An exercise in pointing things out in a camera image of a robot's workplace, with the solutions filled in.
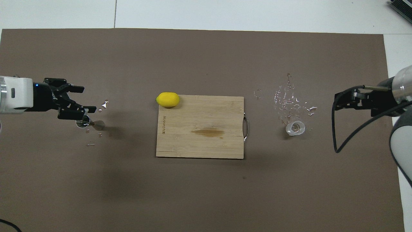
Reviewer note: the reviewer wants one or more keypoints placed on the brown table mat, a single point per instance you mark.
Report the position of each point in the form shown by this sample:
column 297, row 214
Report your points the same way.
column 206, row 193

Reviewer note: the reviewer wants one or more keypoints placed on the wooden cutting board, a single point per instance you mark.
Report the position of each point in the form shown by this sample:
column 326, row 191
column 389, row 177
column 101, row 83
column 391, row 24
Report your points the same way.
column 199, row 141

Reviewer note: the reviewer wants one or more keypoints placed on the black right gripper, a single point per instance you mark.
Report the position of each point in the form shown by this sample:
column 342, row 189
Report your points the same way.
column 379, row 101

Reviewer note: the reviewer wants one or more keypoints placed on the metal jigger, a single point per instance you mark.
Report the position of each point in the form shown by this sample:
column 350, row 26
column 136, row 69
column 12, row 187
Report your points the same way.
column 99, row 125

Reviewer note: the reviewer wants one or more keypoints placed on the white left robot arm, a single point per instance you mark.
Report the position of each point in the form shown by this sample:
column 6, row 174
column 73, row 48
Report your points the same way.
column 16, row 95

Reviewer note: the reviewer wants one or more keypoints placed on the clear glass cup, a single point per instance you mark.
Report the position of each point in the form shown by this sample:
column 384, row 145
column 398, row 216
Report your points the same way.
column 295, row 128

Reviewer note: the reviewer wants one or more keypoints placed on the grey ribbed device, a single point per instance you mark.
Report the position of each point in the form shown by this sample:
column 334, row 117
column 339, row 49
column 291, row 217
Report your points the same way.
column 402, row 8

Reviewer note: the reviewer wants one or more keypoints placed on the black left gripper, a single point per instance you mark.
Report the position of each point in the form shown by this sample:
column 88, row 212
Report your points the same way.
column 43, row 98

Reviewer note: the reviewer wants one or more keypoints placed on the yellow lemon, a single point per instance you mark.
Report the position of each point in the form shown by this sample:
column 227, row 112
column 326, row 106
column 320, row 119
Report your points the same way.
column 167, row 99

